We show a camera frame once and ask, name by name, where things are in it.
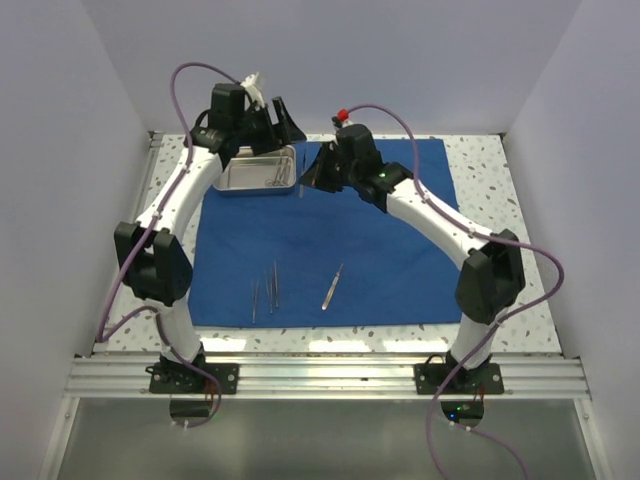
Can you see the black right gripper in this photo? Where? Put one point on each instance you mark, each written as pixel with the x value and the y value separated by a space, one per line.
pixel 325 155

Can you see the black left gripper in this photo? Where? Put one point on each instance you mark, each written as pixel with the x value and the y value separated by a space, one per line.
pixel 285 131

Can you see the stainless steel instrument tray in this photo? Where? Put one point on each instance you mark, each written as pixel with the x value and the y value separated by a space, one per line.
pixel 245 175

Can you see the blue surgical drape cloth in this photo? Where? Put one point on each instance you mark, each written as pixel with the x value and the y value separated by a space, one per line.
pixel 392 275

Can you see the steel scalpel handle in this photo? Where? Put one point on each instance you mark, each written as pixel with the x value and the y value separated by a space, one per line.
pixel 302 171
pixel 332 288

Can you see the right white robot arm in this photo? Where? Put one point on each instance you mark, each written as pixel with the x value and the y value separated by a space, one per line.
pixel 490 266

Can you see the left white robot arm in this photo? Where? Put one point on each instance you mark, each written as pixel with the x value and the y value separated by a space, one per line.
pixel 149 250

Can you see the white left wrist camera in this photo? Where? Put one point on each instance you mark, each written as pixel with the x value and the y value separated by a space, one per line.
pixel 253 84

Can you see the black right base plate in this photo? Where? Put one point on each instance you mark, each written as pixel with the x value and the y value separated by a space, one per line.
pixel 430 374

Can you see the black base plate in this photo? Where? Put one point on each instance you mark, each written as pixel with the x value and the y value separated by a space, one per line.
pixel 430 374
pixel 178 379

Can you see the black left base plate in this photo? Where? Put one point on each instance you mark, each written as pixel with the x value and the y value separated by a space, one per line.
pixel 178 379

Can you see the aluminium front rail frame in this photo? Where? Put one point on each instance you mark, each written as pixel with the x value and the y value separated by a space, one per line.
pixel 328 376

